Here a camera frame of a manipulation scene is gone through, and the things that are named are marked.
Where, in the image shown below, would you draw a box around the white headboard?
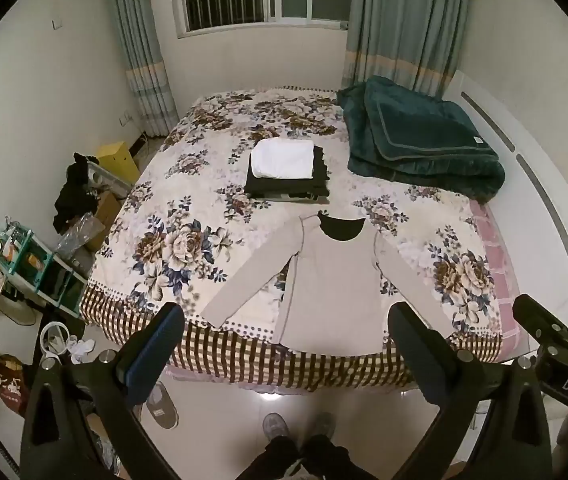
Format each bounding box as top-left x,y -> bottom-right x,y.
441,69 -> 568,313

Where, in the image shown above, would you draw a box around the dark green folded blanket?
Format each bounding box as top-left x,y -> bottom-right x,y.
336,75 -> 507,205

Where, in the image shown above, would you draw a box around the black clothes heap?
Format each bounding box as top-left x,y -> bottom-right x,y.
52,152 -> 101,235

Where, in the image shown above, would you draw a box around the clear plastic bag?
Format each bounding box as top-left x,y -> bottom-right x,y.
54,212 -> 106,266

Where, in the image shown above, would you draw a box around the white round appliance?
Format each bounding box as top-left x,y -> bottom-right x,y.
38,322 -> 71,362

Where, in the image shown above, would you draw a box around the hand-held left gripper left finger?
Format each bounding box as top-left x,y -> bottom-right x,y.
20,302 -> 185,480

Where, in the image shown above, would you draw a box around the white crumpled cloth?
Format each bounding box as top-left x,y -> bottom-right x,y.
69,339 -> 96,365

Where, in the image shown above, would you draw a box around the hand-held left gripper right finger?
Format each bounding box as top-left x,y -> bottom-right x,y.
387,302 -> 551,480

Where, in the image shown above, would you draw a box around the teal storage rack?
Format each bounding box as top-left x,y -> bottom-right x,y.
0,219 -> 87,319

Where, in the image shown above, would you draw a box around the person's right shoe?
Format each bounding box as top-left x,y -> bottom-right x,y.
308,411 -> 337,444

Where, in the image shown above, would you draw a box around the pink checked sheet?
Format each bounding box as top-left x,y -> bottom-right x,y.
468,199 -> 533,363

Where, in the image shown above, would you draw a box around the folded black garments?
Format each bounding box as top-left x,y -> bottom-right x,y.
243,145 -> 333,204

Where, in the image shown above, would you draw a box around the person's black trousers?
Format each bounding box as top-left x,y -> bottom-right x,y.
240,434 -> 367,480

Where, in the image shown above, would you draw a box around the grey-green curtain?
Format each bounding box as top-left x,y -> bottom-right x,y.
105,0 -> 180,139
341,0 -> 475,99

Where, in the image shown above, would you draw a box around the folded white garment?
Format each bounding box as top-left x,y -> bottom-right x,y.
250,138 -> 315,180

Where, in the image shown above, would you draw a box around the brown printed bag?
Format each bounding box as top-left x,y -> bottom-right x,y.
0,353 -> 30,417

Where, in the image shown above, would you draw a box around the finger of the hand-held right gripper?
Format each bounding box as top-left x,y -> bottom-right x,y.
512,293 -> 568,347

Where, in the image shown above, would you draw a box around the person's left shoe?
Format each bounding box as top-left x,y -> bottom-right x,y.
262,412 -> 290,449

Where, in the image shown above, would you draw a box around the person's shoe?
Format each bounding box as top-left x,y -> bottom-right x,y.
308,411 -> 337,444
262,412 -> 290,449

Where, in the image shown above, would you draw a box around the grey slipper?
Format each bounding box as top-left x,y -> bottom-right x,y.
144,381 -> 180,430

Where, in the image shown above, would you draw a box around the beige long-sleeve shirt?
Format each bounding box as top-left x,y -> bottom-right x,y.
200,211 -> 458,354

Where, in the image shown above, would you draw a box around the yellow box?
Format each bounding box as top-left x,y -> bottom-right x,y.
94,141 -> 141,186

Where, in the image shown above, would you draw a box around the floral bed sheet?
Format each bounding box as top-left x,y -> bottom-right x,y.
79,85 -> 505,392

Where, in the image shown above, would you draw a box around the cardboard box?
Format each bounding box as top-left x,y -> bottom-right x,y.
86,190 -> 122,254

